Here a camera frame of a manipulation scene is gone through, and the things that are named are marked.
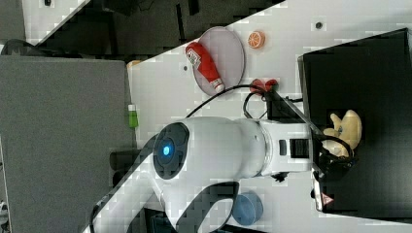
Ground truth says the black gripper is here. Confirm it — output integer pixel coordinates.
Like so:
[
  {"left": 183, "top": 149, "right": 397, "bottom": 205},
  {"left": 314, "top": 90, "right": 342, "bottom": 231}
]
[{"left": 313, "top": 135, "right": 356, "bottom": 182}]

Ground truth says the yellow plush banana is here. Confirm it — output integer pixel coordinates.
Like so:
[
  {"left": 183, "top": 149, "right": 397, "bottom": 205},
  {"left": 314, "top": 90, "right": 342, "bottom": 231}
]
[{"left": 323, "top": 110, "right": 362, "bottom": 157}]

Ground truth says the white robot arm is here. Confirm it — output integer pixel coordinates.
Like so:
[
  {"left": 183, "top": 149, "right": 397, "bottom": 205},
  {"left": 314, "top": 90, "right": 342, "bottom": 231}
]
[{"left": 82, "top": 116, "right": 361, "bottom": 233}]

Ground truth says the black toaster oven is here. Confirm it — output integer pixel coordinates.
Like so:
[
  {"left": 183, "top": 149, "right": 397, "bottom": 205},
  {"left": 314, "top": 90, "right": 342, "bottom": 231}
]
[{"left": 299, "top": 28, "right": 412, "bottom": 223}]

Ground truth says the blue round bowl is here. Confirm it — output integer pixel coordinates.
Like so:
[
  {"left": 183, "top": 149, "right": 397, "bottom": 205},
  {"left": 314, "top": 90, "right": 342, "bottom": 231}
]
[{"left": 232, "top": 191, "right": 263, "bottom": 226}]

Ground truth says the dark red strawberry toy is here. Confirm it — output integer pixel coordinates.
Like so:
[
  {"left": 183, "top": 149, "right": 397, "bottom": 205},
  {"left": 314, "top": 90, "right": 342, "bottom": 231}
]
[{"left": 264, "top": 79, "right": 279, "bottom": 91}]

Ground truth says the light red strawberry toy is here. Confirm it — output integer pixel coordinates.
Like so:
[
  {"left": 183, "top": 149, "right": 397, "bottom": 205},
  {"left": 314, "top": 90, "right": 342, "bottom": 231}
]
[{"left": 250, "top": 79, "right": 265, "bottom": 95}]

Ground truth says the orange slice toy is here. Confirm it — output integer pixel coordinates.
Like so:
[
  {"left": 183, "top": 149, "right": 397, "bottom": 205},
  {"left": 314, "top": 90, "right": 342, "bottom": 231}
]
[{"left": 248, "top": 31, "right": 265, "bottom": 49}]

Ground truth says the grey round plate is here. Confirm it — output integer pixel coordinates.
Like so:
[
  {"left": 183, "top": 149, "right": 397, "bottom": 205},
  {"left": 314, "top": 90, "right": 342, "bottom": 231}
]
[{"left": 197, "top": 26, "right": 245, "bottom": 88}]

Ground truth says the red ketchup bottle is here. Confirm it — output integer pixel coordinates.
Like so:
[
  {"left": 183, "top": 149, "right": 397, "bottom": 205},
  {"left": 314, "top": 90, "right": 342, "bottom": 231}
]
[{"left": 186, "top": 42, "right": 225, "bottom": 93}]

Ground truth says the green bottle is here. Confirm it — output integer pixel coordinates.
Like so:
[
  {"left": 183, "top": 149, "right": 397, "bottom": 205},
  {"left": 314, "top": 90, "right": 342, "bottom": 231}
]
[{"left": 128, "top": 104, "right": 139, "bottom": 128}]

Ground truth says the grey fabric partition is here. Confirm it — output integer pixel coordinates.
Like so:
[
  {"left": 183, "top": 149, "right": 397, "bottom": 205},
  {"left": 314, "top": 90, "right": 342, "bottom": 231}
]
[{"left": 0, "top": 56, "right": 133, "bottom": 233}]

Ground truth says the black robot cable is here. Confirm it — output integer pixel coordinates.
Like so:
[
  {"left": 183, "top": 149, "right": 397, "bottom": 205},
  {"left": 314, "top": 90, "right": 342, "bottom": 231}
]
[{"left": 186, "top": 83, "right": 276, "bottom": 118}]

